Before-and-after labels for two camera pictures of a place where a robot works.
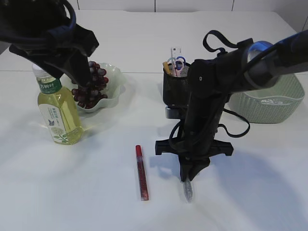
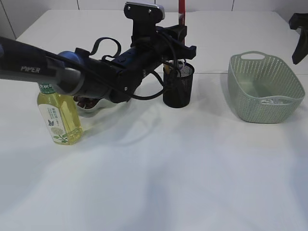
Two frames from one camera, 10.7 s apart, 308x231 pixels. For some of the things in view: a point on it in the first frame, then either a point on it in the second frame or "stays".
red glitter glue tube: x=144 y=192 to x=181 y=12
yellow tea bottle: x=58 y=109 stays
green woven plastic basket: x=271 y=104 stays
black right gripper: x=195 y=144 to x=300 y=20
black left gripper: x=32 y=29 to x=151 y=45
